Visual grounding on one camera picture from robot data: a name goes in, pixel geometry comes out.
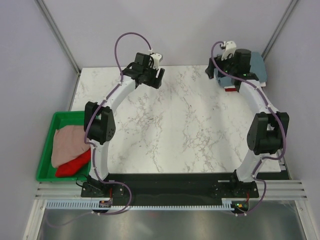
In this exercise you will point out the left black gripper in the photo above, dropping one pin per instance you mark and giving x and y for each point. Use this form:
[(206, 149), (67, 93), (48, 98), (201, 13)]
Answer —
[(155, 83)]

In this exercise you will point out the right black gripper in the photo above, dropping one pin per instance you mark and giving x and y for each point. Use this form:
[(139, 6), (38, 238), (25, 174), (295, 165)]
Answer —
[(210, 70)]

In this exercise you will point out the blue-grey t-shirt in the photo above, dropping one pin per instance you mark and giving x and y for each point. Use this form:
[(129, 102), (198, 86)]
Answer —
[(247, 65)]

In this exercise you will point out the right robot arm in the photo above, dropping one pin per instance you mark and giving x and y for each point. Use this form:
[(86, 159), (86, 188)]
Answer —
[(267, 132)]

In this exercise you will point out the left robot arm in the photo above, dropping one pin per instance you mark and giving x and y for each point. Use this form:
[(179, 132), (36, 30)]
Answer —
[(99, 120)]

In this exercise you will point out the white folded t-shirt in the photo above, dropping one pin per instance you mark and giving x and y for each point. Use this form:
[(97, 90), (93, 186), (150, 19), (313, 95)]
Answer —
[(262, 84)]

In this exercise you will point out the red item under white shirt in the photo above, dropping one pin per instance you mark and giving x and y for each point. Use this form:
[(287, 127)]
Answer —
[(230, 89)]

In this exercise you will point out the pink folded t-shirt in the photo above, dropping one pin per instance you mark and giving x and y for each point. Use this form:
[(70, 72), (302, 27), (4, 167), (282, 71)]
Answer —
[(68, 144)]

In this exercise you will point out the red folded t-shirt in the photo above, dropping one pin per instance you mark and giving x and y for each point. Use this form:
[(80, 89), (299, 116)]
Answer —
[(74, 166)]

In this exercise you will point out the green plastic bin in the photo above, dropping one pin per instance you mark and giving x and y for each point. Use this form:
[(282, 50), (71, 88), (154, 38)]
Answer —
[(45, 171)]

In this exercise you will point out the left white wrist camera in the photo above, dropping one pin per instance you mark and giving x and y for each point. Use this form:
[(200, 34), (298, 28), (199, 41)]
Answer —
[(156, 59)]

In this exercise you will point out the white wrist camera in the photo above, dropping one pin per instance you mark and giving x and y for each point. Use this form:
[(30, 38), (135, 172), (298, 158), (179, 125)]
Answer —
[(229, 48), (156, 59)]

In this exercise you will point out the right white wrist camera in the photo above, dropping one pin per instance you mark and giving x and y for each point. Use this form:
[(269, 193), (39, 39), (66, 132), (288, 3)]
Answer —
[(229, 48)]

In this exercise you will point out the right aluminium frame post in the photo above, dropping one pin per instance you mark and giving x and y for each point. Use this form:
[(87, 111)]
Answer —
[(280, 27)]

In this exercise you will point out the aluminium frame post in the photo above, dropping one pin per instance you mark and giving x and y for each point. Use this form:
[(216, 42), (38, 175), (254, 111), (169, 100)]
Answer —
[(58, 35), (280, 27)]

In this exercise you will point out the left aluminium frame post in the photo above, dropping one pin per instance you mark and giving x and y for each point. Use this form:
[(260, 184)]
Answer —
[(58, 35)]

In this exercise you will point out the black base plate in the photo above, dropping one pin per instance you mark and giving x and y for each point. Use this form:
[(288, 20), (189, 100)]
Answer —
[(170, 188)]

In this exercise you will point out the white slotted cable duct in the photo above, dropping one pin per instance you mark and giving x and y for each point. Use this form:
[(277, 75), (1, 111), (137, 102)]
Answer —
[(90, 204)]

